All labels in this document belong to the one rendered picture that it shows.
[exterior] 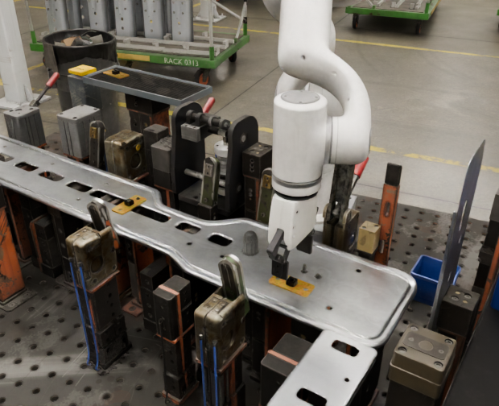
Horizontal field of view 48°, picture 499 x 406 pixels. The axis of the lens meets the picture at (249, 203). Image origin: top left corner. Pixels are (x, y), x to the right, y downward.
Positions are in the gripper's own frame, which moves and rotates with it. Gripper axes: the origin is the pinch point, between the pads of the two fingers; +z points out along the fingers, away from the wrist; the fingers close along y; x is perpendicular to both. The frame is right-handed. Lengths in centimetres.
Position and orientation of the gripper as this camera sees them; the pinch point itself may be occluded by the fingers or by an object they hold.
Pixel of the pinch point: (292, 259)
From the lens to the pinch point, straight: 103.5
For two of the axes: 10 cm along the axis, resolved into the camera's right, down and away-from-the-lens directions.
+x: 8.4, 2.8, -4.7
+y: -5.4, 4.4, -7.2
